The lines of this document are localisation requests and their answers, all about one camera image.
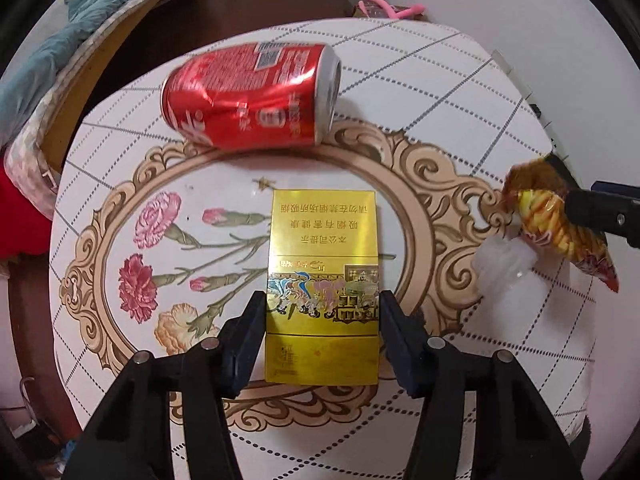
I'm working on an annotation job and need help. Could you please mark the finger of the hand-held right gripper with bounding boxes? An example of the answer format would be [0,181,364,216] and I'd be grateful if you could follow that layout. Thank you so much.
[544,152,640,197]
[564,187,640,249]

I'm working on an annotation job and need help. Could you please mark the bed with blue blanket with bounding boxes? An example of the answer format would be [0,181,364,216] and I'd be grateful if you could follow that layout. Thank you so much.
[4,0,173,211]

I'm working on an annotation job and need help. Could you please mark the blue duvet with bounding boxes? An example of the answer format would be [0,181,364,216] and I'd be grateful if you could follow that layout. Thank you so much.
[0,0,167,117]

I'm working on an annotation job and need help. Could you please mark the wooden bed frame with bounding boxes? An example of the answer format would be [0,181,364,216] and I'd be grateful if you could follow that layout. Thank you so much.
[37,0,202,177]

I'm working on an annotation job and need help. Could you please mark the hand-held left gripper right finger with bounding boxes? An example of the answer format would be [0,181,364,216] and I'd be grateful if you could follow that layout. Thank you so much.
[378,290,583,480]

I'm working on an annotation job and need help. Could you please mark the red blanket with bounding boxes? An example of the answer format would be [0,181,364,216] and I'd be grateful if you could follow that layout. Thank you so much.
[0,170,54,262]

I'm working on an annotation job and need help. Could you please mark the crushed red soda can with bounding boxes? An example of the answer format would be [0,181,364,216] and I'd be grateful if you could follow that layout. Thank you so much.
[160,42,344,151]

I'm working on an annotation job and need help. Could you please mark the yellow cigarette box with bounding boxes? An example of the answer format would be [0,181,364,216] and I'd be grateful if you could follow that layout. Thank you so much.
[264,190,382,386]

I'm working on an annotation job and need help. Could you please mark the patterned white tablecloth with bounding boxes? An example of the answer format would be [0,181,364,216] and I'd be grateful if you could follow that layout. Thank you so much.
[47,19,602,480]

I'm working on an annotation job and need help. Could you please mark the pink plush toy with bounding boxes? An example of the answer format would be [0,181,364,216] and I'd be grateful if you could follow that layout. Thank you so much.
[357,0,429,21]

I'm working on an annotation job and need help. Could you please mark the white wall socket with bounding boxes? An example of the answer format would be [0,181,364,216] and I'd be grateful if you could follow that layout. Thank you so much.
[490,49,519,79]

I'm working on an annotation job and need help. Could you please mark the clear plastic wrapper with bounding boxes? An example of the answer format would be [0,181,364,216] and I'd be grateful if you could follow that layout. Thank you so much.
[472,237,539,304]

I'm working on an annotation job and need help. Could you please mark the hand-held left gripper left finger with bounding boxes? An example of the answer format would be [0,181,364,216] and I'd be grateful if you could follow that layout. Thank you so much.
[77,290,268,480]

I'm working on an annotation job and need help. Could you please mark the orange snack packet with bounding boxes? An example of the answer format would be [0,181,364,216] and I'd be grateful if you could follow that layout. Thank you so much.
[502,157,621,294]

